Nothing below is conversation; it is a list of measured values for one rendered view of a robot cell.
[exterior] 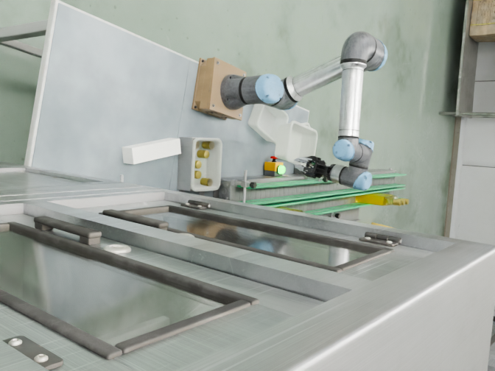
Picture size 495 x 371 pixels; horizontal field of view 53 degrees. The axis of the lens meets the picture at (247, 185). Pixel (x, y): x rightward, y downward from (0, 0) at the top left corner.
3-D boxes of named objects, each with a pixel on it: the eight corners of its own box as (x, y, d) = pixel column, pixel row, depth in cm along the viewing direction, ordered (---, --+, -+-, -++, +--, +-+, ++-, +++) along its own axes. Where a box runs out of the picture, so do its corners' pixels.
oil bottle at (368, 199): (355, 202, 313) (398, 208, 295) (356, 193, 312) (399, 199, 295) (359, 201, 317) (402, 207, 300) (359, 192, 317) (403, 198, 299)
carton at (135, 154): (121, 146, 187) (132, 148, 183) (169, 138, 205) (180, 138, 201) (123, 163, 188) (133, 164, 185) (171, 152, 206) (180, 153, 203)
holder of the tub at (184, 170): (176, 202, 212) (189, 204, 207) (179, 136, 209) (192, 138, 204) (204, 199, 225) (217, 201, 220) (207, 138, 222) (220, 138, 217)
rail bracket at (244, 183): (229, 207, 218) (251, 210, 210) (230, 168, 216) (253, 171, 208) (233, 206, 220) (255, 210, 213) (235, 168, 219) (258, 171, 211)
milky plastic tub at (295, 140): (275, 118, 212) (292, 118, 206) (302, 130, 229) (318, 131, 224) (268, 159, 211) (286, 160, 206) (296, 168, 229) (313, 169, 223)
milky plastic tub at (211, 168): (177, 189, 211) (191, 192, 205) (179, 136, 208) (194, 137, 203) (205, 187, 224) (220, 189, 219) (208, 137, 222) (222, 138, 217)
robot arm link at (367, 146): (367, 139, 185) (359, 168, 187) (378, 143, 194) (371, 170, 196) (348, 135, 190) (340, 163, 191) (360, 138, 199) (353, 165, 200)
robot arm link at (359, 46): (364, 21, 176) (354, 160, 176) (376, 30, 184) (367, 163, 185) (334, 26, 183) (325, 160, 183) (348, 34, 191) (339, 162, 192)
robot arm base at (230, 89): (222, 69, 212) (241, 67, 206) (244, 80, 224) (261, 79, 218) (218, 104, 210) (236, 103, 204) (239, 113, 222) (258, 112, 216)
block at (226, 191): (216, 200, 222) (229, 202, 218) (218, 179, 221) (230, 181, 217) (222, 200, 225) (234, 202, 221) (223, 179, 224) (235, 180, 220)
